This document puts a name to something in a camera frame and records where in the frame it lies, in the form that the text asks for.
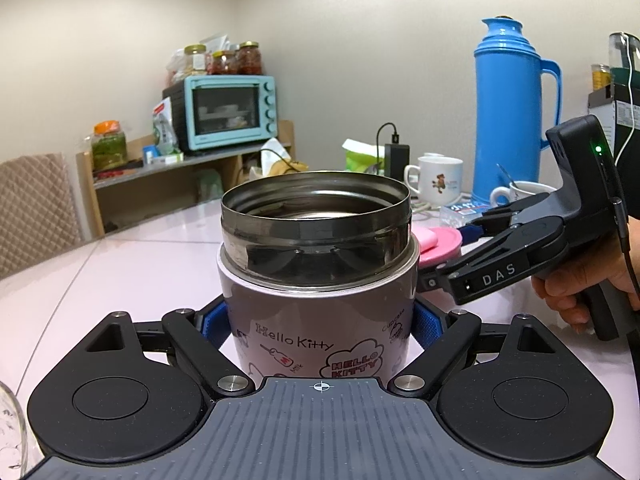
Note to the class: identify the green snack bag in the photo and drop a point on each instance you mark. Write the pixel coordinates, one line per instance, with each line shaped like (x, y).
(165, 132)

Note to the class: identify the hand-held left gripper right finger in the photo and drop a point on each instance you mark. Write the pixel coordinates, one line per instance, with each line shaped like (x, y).
(425, 322)

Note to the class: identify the white cup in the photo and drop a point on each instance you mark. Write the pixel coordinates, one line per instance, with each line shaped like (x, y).
(525, 192)

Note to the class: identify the glass jars on oven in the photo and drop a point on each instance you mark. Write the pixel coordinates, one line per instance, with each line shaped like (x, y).
(175, 67)

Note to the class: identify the black power adapter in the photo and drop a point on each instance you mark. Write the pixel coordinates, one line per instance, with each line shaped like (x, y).
(396, 160)

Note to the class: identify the blue and white packet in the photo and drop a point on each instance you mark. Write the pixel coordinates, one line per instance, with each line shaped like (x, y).
(462, 212)

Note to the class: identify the glass jar with pale contents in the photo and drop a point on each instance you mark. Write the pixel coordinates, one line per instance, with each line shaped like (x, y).
(196, 60)

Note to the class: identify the small blue box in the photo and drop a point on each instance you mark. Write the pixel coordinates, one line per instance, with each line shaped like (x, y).
(149, 155)

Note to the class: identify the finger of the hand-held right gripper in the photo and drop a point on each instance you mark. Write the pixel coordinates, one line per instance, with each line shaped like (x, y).
(472, 234)
(433, 283)

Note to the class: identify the pink printed steel bottle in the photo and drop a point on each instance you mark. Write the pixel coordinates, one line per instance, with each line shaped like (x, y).
(320, 310)

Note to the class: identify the metal spoon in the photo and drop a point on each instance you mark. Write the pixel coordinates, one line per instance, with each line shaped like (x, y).
(505, 177)

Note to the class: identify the clear drinking glass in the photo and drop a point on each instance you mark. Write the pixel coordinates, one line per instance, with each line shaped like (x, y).
(10, 435)

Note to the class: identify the person's right hand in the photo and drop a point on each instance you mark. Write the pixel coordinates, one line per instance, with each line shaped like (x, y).
(560, 285)

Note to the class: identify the white mug with bear print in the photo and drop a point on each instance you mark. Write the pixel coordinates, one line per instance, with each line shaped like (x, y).
(437, 180)

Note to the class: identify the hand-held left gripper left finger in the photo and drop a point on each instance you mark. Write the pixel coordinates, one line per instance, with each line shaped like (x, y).
(212, 324)

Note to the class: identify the green tissue pack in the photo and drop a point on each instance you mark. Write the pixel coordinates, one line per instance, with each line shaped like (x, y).
(360, 157)

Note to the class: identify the small jar with red contents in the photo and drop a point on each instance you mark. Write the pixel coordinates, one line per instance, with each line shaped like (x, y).
(225, 64)

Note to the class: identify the dark green cardboard box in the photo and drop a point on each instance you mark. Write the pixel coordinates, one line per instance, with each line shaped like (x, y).
(612, 110)

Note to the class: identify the light blue toaster oven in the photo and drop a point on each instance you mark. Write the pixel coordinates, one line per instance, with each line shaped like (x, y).
(225, 110)

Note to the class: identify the blue thermos jug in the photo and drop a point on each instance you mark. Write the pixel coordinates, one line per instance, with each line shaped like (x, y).
(505, 120)

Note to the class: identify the tall jar with red contents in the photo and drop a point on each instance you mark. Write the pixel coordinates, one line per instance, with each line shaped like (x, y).
(249, 60)

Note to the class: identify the jar with yellow contents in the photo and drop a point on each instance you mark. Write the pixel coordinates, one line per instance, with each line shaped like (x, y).
(601, 77)

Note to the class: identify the large jar with orange lid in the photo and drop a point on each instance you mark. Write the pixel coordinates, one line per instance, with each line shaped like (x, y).
(108, 147)

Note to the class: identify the quilted chair back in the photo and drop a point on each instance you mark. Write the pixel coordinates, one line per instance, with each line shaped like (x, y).
(35, 210)

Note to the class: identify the wooden shelf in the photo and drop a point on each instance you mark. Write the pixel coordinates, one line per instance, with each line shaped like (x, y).
(150, 190)

